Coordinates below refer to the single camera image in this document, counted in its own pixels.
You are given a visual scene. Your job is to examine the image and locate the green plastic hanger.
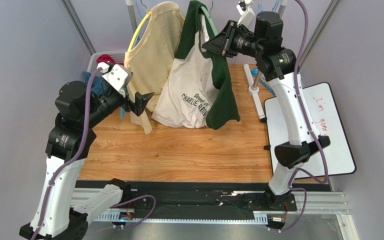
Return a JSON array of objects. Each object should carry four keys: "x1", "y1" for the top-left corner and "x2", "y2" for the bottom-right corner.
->
[{"x1": 198, "y1": 2, "x2": 218, "y2": 41}]

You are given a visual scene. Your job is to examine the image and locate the green and white t-shirt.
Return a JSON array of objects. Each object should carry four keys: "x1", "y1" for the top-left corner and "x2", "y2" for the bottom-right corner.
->
[{"x1": 151, "y1": 0, "x2": 241, "y2": 130}]

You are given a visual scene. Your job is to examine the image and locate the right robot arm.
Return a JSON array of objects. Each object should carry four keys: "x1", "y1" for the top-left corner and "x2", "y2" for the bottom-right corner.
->
[{"x1": 202, "y1": 11, "x2": 331, "y2": 209}]

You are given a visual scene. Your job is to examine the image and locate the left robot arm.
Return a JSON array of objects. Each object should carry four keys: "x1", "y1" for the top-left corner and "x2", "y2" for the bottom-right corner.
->
[{"x1": 19, "y1": 81, "x2": 153, "y2": 240}]

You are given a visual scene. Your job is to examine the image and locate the teal garment on hanger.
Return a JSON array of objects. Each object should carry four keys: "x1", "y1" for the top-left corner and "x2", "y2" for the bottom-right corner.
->
[{"x1": 119, "y1": 107, "x2": 126, "y2": 120}]

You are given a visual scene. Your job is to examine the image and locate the cream yellow t-shirt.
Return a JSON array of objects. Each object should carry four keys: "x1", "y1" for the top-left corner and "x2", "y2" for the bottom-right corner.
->
[{"x1": 123, "y1": 1, "x2": 186, "y2": 135}]

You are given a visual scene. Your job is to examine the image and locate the yellow plastic hanger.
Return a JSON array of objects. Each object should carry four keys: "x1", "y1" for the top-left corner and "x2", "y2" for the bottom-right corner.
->
[{"x1": 127, "y1": 10, "x2": 152, "y2": 52}]

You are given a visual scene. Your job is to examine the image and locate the blue garment in basket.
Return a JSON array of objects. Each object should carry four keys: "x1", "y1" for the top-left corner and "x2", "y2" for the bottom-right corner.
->
[{"x1": 81, "y1": 71, "x2": 107, "y2": 95}]

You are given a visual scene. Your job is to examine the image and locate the white clothes rack base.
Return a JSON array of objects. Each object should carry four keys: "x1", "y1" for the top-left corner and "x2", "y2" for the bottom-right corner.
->
[{"x1": 243, "y1": 64, "x2": 267, "y2": 123}]

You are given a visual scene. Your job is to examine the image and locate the white plastic laundry basket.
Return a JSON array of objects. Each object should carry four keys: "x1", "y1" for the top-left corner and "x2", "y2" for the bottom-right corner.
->
[{"x1": 86, "y1": 50, "x2": 125, "y2": 73}]

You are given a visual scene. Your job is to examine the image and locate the red garment in basket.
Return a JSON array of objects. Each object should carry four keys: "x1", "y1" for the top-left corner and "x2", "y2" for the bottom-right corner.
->
[{"x1": 96, "y1": 54, "x2": 115, "y2": 65}]

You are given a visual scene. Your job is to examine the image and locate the white dry-erase board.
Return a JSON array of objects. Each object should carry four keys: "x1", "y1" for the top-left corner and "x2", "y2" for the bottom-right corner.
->
[{"x1": 264, "y1": 82, "x2": 357, "y2": 176}]

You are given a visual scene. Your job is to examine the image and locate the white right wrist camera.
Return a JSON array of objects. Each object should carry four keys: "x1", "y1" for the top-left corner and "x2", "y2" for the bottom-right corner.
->
[{"x1": 236, "y1": 0, "x2": 256, "y2": 27}]

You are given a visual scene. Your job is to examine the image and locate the blue wire hanger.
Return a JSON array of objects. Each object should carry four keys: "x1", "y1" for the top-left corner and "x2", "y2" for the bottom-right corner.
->
[{"x1": 257, "y1": 0, "x2": 281, "y2": 13}]

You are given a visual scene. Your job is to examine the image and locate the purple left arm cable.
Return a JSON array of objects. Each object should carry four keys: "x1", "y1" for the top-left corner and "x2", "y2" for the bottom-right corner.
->
[{"x1": 28, "y1": 66, "x2": 157, "y2": 240}]

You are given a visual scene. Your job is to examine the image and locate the aluminium frame post right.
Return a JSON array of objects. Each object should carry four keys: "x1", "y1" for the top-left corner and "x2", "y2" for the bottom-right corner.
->
[{"x1": 299, "y1": 0, "x2": 342, "y2": 68}]

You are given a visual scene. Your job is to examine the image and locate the aluminium frame post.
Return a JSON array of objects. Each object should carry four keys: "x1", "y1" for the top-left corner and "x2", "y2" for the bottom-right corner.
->
[
  {"x1": 299, "y1": 0, "x2": 342, "y2": 68},
  {"x1": 60, "y1": 0, "x2": 96, "y2": 56}
]

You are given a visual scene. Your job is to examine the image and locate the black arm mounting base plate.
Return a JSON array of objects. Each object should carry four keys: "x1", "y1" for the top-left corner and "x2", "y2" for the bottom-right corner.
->
[{"x1": 121, "y1": 181, "x2": 298, "y2": 220}]

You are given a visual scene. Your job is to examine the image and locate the aluminium frame post left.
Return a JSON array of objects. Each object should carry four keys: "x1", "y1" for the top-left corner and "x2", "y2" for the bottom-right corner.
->
[{"x1": 60, "y1": 0, "x2": 96, "y2": 56}]

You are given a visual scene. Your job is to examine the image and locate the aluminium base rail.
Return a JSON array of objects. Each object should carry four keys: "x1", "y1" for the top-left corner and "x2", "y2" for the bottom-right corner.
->
[{"x1": 38, "y1": 187, "x2": 359, "y2": 240}]

